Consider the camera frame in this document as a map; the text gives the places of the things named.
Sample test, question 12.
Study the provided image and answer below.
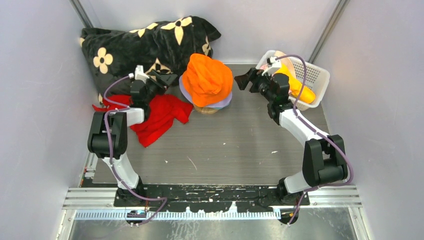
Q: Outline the lavender bucket hat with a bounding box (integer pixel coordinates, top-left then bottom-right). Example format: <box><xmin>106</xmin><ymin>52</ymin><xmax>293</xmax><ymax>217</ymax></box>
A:
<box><xmin>178</xmin><ymin>75</ymin><xmax>233</xmax><ymax>110</ymax></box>

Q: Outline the orange bucket hat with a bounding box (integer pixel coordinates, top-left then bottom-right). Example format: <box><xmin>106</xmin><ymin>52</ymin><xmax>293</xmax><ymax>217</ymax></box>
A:
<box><xmin>182</xmin><ymin>53</ymin><xmax>234</xmax><ymax>107</ymax></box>

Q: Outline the wooden hat stand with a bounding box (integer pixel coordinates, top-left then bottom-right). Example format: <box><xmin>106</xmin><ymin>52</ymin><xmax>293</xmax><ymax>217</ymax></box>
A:
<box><xmin>193</xmin><ymin>105</ymin><xmax>219</xmax><ymax>115</ymax></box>

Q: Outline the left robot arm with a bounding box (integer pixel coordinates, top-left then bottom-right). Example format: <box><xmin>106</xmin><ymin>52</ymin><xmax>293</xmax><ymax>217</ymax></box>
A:
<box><xmin>87</xmin><ymin>69</ymin><xmax>178</xmax><ymax>207</ymax></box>

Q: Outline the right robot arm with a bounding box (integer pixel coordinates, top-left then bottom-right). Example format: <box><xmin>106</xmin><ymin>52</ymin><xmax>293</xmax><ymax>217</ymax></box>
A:
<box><xmin>234</xmin><ymin>68</ymin><xmax>349</xmax><ymax>200</ymax></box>

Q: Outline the pink bucket hat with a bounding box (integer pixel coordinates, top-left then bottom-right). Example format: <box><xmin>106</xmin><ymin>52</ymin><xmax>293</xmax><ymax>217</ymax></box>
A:
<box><xmin>259</xmin><ymin>64</ymin><xmax>269</xmax><ymax>71</ymax></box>

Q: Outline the red cloth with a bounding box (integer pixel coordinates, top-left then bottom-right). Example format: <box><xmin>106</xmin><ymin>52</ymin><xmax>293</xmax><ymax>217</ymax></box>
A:
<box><xmin>92</xmin><ymin>94</ymin><xmax>195</xmax><ymax>148</ymax></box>

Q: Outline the black floral plush pillow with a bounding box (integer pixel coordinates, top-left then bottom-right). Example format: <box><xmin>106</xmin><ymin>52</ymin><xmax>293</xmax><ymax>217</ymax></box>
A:
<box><xmin>79</xmin><ymin>15</ymin><xmax>222</xmax><ymax>95</ymax></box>

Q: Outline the yellow bucket hat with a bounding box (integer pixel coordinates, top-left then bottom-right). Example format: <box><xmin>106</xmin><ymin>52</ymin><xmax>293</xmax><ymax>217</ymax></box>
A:
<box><xmin>275</xmin><ymin>64</ymin><xmax>316</xmax><ymax>104</ymax></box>

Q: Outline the white plastic basket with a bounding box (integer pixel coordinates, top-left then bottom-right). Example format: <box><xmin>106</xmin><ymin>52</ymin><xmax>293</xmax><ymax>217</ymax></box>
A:
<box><xmin>255</xmin><ymin>50</ymin><xmax>331</xmax><ymax>111</ymax></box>

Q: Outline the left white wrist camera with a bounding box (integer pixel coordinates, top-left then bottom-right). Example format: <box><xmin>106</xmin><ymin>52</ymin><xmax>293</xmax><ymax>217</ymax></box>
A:
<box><xmin>128</xmin><ymin>65</ymin><xmax>150</xmax><ymax>83</ymax></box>

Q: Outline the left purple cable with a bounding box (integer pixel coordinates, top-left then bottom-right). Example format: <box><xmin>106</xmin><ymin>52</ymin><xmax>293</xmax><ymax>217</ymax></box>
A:
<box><xmin>102</xmin><ymin>74</ymin><xmax>168</xmax><ymax>227</ymax></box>

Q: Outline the purple cable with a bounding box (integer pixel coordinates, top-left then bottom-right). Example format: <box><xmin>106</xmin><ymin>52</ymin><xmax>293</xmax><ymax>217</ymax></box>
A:
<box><xmin>273</xmin><ymin>54</ymin><xmax>355</xmax><ymax>226</ymax></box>
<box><xmin>102</xmin><ymin>74</ymin><xmax>168</xmax><ymax>227</ymax></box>

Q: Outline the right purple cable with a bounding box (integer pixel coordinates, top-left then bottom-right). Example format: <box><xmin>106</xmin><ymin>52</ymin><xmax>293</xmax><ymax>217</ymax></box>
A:
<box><xmin>273</xmin><ymin>54</ymin><xmax>355</xmax><ymax>226</ymax></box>

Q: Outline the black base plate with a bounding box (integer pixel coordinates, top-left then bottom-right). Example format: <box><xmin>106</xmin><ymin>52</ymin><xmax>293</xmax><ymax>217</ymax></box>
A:
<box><xmin>113</xmin><ymin>184</ymin><xmax>310</xmax><ymax>213</ymax></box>

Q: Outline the aluminium rail frame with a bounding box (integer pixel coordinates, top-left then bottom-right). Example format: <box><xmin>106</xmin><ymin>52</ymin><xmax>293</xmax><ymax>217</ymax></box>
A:
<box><xmin>62</xmin><ymin>187</ymin><xmax>363</xmax><ymax>221</ymax></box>

